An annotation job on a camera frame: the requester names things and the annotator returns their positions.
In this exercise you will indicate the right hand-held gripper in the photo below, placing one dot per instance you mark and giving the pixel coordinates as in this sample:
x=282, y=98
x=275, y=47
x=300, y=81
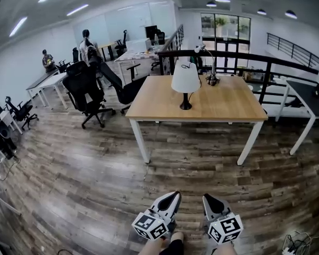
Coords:
x=226, y=228

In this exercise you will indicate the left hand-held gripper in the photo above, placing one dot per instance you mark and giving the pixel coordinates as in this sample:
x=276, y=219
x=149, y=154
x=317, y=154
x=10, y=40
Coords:
x=159, y=223

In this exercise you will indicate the white shade table lamp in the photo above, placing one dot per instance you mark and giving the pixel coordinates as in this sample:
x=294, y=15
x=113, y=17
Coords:
x=184, y=81

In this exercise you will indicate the person's left forearm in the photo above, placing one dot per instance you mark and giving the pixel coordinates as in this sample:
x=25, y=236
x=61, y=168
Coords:
x=154, y=248

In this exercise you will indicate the person's right forearm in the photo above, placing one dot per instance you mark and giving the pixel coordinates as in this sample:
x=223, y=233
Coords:
x=223, y=250

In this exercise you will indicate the silver gooseneck desk lamp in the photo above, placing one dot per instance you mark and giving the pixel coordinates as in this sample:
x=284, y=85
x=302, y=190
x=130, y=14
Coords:
x=213, y=72

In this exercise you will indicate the person's black clothing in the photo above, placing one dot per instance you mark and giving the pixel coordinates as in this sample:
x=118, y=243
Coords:
x=177, y=246

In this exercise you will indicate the wooden table with white legs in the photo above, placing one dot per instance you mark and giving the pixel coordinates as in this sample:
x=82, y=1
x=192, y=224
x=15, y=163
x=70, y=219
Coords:
x=223, y=100

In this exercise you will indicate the reclined black office chair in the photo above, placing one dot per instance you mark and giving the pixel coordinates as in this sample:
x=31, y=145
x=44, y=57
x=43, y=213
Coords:
x=122, y=88

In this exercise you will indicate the cardboard boxes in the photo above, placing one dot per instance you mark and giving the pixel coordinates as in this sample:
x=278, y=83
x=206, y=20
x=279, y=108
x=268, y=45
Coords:
x=253, y=75

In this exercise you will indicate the black desk with white legs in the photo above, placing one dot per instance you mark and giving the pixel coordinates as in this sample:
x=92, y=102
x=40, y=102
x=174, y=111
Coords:
x=304, y=92

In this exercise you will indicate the large black office chair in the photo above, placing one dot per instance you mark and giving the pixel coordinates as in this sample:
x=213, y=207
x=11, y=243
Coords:
x=81, y=86

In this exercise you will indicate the long white patterned table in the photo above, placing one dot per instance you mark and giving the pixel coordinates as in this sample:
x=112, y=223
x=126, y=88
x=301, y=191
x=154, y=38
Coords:
x=134, y=55

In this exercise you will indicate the black metal railing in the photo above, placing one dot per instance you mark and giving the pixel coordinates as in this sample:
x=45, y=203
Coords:
x=268, y=62

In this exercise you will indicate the black panel stair railing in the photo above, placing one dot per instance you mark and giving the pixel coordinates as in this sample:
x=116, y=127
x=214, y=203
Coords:
x=174, y=45

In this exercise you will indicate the white box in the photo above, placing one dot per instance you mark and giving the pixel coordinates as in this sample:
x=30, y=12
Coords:
x=138, y=45

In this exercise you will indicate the clear water bottle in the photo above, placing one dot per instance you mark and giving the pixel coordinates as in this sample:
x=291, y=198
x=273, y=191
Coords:
x=156, y=40

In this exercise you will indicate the black high-back office chair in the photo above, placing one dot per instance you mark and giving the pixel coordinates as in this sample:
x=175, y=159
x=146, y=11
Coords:
x=121, y=44

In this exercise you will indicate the white top desk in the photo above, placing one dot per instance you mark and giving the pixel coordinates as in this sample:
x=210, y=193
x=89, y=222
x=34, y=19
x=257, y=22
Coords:
x=54, y=80

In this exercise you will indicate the black framed glass door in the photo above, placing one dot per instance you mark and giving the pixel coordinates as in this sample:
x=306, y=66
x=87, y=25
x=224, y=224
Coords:
x=226, y=36

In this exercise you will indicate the small black mesh office chair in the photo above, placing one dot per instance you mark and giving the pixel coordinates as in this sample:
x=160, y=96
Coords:
x=22, y=113

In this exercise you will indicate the black monitor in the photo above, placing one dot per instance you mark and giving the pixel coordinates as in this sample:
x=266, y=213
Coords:
x=151, y=32

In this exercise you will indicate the black top desk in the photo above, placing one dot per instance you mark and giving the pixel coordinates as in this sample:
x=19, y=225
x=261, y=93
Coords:
x=41, y=80

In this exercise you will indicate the small white desk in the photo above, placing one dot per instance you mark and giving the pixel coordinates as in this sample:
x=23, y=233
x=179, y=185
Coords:
x=9, y=118

